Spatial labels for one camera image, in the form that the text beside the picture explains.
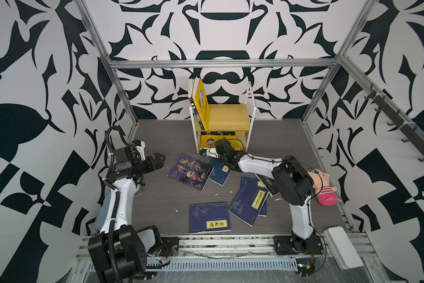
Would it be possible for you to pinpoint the wall hook rail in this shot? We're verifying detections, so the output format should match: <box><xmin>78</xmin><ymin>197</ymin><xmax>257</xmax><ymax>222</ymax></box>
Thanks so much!
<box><xmin>364</xmin><ymin>84</ymin><xmax>424</xmax><ymax>162</ymax></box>

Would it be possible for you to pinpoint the purple book with old man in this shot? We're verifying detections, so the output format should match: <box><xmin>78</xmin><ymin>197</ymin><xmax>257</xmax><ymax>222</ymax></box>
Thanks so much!
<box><xmin>168</xmin><ymin>153</ymin><xmax>213</xmax><ymax>192</ymax></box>

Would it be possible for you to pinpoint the blue book tilted yellow label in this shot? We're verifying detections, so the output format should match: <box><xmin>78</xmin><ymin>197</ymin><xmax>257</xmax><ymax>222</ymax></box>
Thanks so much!
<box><xmin>228</xmin><ymin>181</ymin><xmax>269</xmax><ymax>227</ymax></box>

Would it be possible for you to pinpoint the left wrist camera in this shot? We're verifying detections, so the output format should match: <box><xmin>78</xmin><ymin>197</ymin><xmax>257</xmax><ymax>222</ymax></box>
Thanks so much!
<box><xmin>130</xmin><ymin>140</ymin><xmax>146</xmax><ymax>160</ymax></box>

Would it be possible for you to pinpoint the white box on rail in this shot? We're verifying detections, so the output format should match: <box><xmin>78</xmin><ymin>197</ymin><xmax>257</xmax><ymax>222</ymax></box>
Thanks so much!
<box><xmin>324</xmin><ymin>226</ymin><xmax>364</xmax><ymax>270</ymax></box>

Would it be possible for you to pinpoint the cartoon boy plush doll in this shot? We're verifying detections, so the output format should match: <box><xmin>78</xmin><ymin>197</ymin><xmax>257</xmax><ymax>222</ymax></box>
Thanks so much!
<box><xmin>307</xmin><ymin>169</ymin><xmax>338</xmax><ymax>206</ymax></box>

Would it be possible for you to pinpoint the blue book underneath tilted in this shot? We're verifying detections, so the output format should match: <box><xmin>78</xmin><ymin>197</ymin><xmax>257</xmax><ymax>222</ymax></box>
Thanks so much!
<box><xmin>240</xmin><ymin>176</ymin><xmax>267</xmax><ymax>217</ymax></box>

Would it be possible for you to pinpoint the purple book right side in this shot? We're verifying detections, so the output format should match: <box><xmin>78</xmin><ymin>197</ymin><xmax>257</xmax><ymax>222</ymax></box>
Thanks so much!
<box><xmin>255</xmin><ymin>174</ymin><xmax>279</xmax><ymax>197</ymax></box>

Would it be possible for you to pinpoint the black book on lower shelf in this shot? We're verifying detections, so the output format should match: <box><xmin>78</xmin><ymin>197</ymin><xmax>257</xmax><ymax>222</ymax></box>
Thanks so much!
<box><xmin>210</xmin><ymin>131</ymin><xmax>236</xmax><ymax>136</ymax></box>

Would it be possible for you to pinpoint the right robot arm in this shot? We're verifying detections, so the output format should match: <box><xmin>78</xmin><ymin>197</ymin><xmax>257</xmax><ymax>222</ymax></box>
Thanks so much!
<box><xmin>206</xmin><ymin>138</ymin><xmax>329</xmax><ymax>253</ymax></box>

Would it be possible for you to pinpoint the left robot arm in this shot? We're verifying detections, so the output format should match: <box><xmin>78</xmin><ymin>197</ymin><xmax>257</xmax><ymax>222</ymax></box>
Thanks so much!
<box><xmin>88</xmin><ymin>126</ymin><xmax>166</xmax><ymax>283</ymax></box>

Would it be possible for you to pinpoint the wooden white-framed bookshelf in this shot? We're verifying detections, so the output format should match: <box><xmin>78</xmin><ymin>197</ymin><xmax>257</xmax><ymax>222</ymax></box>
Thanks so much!
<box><xmin>188</xmin><ymin>83</ymin><xmax>257</xmax><ymax>153</ymax></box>

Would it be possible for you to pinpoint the black book standing on shelf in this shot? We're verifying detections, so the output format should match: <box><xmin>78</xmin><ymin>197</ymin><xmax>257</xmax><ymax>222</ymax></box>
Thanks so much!
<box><xmin>188</xmin><ymin>77</ymin><xmax>204</xmax><ymax>130</ymax></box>

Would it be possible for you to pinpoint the small blue book yellow label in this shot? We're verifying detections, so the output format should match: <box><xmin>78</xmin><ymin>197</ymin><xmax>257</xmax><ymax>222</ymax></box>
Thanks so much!
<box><xmin>210</xmin><ymin>158</ymin><xmax>231</xmax><ymax>186</ymax></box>

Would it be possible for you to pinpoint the blue book front yellow label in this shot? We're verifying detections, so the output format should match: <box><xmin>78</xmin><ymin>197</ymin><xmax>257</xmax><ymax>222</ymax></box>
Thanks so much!
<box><xmin>189</xmin><ymin>201</ymin><xmax>231</xmax><ymax>235</ymax></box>

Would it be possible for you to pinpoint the yellow cartoon cover book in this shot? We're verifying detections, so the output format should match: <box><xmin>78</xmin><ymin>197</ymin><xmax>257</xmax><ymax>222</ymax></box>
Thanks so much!
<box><xmin>191</xmin><ymin>77</ymin><xmax>211</xmax><ymax>131</ymax></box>

